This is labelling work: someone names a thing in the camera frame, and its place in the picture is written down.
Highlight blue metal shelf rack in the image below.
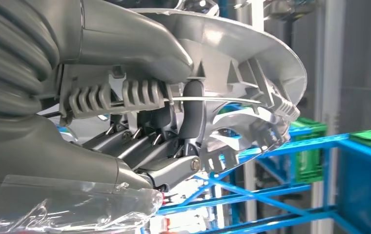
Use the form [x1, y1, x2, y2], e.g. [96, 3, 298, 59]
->
[140, 129, 371, 234]

